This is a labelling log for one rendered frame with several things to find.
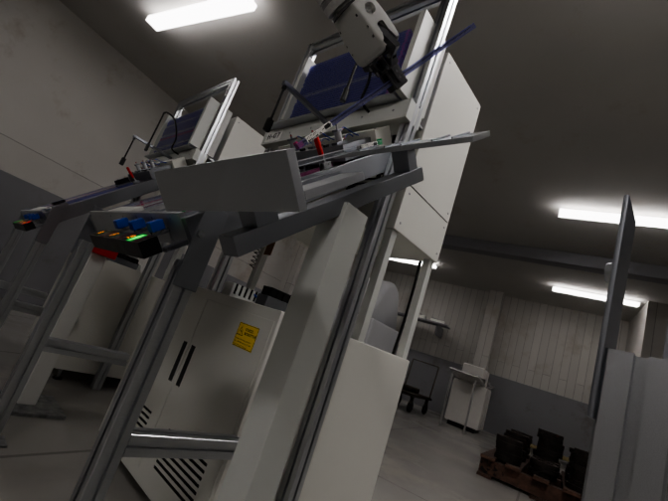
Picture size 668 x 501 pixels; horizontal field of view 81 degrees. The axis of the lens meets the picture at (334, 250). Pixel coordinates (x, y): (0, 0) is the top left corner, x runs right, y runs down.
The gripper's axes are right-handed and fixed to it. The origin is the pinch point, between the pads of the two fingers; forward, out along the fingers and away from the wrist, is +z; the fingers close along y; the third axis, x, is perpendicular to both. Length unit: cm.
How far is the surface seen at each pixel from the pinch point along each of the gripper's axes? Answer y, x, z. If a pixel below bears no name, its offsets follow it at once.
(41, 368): 113, 117, 7
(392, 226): 43, -3, 39
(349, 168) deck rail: 32.9, 2.7, 13.6
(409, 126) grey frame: 36.7, -24.7, 17.0
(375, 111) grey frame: 49, -26, 8
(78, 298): 117, 91, -5
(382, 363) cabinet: 43, 30, 71
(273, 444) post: -11, 62, 29
